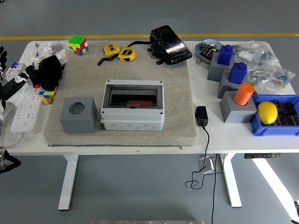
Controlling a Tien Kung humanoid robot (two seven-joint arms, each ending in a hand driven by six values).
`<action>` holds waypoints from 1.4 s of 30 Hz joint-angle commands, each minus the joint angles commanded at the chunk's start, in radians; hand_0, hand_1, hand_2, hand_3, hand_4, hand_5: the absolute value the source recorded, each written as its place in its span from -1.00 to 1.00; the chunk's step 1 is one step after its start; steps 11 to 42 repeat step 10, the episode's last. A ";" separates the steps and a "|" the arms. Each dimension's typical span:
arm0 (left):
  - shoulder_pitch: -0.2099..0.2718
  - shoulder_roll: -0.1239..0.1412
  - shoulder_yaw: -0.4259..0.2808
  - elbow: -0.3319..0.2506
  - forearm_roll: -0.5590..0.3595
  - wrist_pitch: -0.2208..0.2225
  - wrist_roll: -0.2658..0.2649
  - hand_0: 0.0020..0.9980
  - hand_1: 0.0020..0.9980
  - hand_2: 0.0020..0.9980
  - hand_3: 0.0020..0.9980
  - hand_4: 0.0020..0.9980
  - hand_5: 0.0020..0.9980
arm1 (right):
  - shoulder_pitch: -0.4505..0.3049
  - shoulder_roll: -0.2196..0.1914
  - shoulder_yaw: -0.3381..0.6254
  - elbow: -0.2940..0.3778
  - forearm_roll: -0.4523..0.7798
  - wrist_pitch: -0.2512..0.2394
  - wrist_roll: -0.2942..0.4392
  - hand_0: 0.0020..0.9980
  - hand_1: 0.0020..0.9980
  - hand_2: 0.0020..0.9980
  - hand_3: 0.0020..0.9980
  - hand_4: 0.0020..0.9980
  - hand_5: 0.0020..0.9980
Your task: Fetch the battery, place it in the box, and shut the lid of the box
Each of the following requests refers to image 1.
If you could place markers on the black table control panel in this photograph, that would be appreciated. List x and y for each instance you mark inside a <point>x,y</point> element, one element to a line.
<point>261,156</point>

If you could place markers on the yellow lemon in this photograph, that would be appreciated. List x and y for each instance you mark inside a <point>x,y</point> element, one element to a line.
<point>267,112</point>

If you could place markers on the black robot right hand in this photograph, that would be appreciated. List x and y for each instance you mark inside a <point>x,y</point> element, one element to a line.
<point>296,206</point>

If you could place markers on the small green object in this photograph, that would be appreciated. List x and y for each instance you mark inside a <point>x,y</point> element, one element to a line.
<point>251,83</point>

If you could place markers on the black power adapter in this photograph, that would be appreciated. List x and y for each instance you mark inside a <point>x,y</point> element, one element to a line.
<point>201,115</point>

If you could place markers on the glossy black pouch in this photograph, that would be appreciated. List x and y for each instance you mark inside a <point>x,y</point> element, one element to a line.
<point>171,46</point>

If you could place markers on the clear bag white label parts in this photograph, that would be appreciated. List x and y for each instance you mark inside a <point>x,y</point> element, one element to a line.
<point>246,56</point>

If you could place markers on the white power strip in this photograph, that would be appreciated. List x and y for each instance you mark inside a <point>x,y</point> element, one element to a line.
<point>25,112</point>

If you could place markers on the smoked transparent box lid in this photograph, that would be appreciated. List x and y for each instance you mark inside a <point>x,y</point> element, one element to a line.
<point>144,94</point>

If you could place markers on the small metal screws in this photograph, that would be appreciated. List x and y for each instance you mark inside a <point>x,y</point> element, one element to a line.
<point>198,61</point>

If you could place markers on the dark components in dish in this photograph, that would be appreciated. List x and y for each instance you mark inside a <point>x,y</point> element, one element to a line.
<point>206,51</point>

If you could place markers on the clear bag blue parts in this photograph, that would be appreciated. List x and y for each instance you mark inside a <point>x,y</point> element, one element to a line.
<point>268,58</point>

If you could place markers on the silver metal box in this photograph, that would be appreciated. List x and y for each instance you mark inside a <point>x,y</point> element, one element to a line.
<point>206,166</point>

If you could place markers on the grey holder block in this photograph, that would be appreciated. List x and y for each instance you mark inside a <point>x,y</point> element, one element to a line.
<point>213,71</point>
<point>236,114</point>
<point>225,88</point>

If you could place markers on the grey block with round hole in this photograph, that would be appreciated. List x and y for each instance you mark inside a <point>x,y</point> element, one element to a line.
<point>78,121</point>

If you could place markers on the grey plastic junction box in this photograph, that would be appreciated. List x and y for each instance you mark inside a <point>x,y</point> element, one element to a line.
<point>133,120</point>

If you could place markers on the green-topped puzzle cube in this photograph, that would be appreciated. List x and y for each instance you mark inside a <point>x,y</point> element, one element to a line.
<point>78,44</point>

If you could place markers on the clear bag of small parts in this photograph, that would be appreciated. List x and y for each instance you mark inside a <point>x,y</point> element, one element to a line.
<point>56,47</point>

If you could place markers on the clear bag mixed resistors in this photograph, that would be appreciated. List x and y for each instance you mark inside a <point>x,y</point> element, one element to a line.
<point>273,77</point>

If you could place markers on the white-topped puzzle cube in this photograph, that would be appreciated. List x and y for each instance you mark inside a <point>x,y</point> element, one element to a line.
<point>47,96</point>

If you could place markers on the dark capacitors pile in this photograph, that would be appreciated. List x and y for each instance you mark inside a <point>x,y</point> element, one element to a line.
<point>287,109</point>

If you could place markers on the light blue dish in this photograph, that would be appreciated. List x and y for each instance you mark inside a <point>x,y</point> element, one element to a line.
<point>198,52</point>

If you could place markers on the blue square battery block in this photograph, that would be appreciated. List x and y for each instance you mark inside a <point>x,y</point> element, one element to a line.
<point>225,54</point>
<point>237,73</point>

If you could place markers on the white table leg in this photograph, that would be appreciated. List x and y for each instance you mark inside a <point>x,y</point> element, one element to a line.
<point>231,182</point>
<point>67,182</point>

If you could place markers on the grey-brown mat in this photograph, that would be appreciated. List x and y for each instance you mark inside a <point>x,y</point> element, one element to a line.
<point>177,98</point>

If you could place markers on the white blue circuit breaker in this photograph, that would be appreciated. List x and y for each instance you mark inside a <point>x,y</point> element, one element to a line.
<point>15,70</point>

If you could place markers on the black cloth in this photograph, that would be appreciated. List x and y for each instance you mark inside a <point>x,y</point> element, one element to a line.
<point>47,71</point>

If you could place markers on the blue plastic bin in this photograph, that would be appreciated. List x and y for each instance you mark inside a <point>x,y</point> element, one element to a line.
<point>268,130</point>

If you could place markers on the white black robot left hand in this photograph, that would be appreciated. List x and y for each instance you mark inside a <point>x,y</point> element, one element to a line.
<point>11,86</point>

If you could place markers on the orange cylinder battery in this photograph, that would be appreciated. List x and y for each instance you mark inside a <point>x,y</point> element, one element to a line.
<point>140,103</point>
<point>244,94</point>

